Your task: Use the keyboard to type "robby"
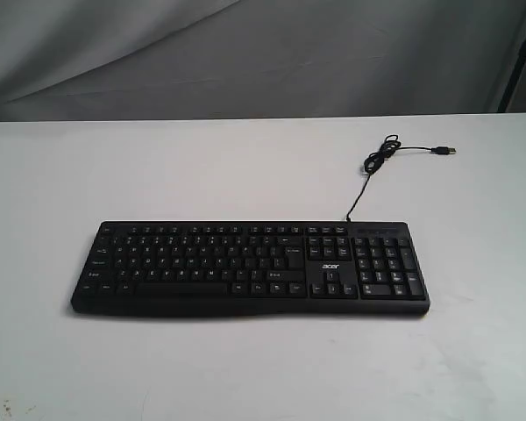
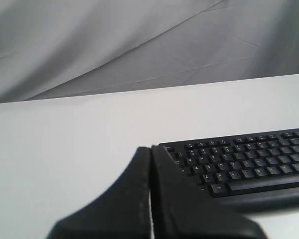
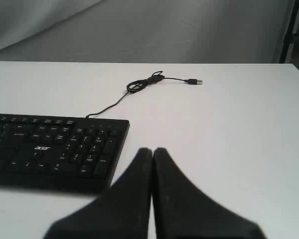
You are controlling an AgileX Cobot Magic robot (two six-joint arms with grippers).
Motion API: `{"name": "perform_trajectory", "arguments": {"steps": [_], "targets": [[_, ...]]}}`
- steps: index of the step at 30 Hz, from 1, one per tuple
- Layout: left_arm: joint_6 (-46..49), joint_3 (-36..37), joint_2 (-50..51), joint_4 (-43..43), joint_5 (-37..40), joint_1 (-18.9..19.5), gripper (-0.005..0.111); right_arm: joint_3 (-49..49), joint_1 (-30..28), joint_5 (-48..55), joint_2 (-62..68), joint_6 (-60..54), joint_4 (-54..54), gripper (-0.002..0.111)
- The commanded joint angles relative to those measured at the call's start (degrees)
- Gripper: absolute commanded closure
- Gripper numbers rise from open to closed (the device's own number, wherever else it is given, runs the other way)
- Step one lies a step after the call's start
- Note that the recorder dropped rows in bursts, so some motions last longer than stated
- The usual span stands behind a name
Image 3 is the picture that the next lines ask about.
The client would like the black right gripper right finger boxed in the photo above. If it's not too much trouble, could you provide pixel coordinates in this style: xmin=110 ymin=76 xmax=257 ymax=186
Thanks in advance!
xmin=152 ymin=148 xmax=266 ymax=239

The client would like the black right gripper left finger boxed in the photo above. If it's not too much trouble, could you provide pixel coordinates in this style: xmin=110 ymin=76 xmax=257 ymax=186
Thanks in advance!
xmin=44 ymin=148 xmax=152 ymax=239

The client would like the black acer keyboard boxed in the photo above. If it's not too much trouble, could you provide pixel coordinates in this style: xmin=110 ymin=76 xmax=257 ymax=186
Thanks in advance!
xmin=0 ymin=114 xmax=130 ymax=194

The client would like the grey backdrop cloth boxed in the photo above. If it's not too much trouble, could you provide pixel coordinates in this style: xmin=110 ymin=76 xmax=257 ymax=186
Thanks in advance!
xmin=0 ymin=0 xmax=294 ymax=63

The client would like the black USB cable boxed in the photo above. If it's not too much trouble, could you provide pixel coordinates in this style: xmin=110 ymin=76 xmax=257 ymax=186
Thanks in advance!
xmin=85 ymin=71 xmax=204 ymax=119

